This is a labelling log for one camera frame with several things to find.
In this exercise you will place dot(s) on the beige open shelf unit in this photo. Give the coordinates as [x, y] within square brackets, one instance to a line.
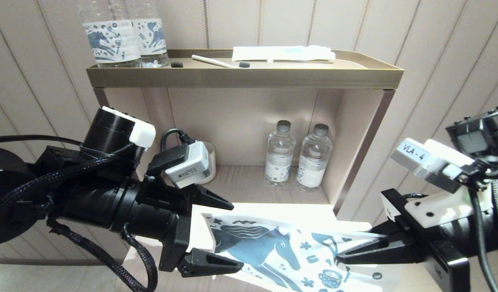
[240, 77]

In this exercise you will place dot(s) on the white packet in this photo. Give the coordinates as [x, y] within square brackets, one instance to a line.
[281, 53]

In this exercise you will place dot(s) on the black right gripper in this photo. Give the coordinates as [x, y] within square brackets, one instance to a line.
[443, 267]

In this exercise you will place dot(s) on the white stick toothbrush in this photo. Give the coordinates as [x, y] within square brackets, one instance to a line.
[212, 61]

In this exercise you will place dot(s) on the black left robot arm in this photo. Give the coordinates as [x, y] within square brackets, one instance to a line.
[102, 207]

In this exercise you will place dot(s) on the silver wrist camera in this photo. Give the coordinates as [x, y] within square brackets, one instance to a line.
[415, 156]
[188, 166]

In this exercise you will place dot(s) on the large blue-label water bottle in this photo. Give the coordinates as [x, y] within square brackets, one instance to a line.
[111, 40]
[153, 36]

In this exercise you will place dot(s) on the white bag with horse print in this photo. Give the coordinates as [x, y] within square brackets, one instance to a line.
[273, 251]

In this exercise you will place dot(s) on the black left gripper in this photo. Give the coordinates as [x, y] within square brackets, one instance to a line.
[175, 251]

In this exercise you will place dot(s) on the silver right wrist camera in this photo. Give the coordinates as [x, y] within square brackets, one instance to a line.
[415, 156]

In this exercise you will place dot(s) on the white ribbed ceramic mug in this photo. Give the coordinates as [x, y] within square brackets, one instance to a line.
[211, 162]

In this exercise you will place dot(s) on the white plastic comb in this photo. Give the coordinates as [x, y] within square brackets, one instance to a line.
[356, 226]

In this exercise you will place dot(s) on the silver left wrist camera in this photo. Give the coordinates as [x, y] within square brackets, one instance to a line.
[188, 166]

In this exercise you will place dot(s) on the small clear water bottle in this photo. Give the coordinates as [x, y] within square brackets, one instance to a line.
[313, 166]
[279, 162]

